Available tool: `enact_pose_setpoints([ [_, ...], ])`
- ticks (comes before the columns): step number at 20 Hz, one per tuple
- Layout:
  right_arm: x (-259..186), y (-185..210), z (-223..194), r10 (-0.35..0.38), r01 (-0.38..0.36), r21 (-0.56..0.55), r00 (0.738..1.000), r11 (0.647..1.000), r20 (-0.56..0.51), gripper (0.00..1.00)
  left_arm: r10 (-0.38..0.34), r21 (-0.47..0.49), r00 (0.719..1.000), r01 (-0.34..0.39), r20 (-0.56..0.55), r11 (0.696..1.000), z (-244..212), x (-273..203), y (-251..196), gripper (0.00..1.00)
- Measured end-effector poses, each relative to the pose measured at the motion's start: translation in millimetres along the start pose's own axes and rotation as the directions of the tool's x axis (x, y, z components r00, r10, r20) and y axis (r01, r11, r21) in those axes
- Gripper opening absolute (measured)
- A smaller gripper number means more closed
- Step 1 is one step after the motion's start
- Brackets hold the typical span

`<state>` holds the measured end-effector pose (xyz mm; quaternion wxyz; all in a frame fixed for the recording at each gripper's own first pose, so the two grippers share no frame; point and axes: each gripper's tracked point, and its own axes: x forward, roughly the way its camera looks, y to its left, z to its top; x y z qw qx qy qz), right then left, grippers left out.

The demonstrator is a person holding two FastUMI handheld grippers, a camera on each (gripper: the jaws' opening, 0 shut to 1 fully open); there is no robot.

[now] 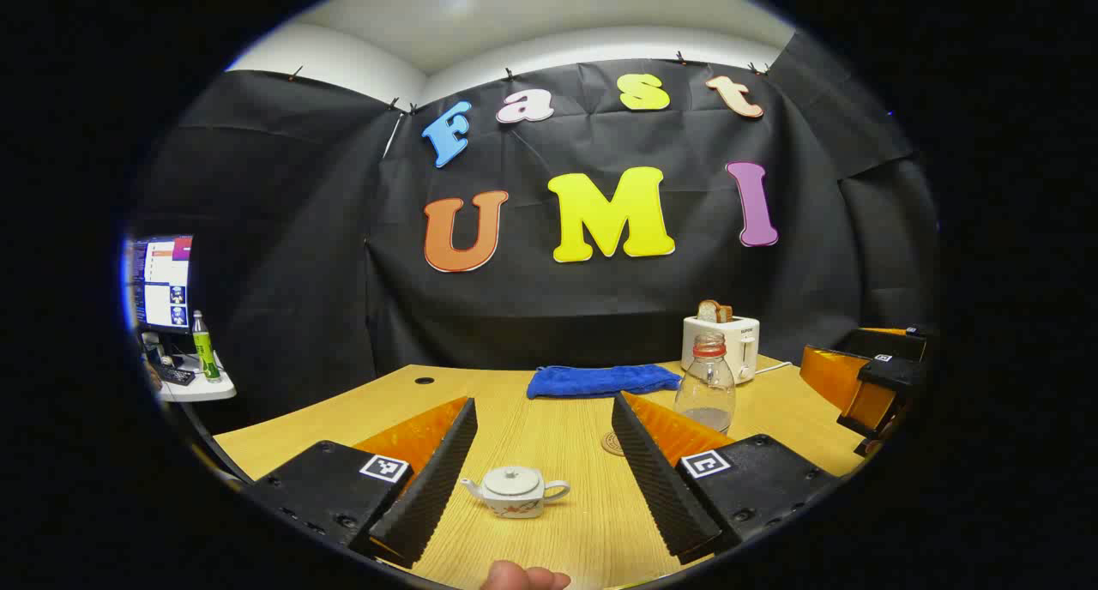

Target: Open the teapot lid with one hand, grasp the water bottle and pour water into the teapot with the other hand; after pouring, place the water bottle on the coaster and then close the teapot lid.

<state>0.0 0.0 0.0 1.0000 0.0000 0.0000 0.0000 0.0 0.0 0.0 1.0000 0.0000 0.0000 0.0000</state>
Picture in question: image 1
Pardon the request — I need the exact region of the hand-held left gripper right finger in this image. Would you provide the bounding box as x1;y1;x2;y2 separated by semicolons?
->
611;391;842;565

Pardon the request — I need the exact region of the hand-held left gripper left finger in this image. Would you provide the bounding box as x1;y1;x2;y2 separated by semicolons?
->
249;395;479;569

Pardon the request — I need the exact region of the white floral teacup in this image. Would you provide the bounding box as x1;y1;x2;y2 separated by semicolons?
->
461;466;571;520

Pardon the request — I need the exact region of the clear plastic water bottle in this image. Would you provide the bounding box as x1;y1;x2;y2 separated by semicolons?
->
674;333;737;436

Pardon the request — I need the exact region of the green drink bottle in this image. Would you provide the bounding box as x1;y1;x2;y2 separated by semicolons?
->
191;310;222;382

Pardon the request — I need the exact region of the blue towel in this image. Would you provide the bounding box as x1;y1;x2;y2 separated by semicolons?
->
526;364;685;400

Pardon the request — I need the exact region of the white toaster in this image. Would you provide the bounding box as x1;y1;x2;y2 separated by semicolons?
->
682;314;762;385

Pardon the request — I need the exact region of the black backdrop cloth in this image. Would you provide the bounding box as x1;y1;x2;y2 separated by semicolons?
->
129;28;940;428

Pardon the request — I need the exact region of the white side table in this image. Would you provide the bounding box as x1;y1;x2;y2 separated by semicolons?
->
157;352;237;403

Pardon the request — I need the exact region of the computer monitor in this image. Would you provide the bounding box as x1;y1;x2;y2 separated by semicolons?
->
129;234;194;334

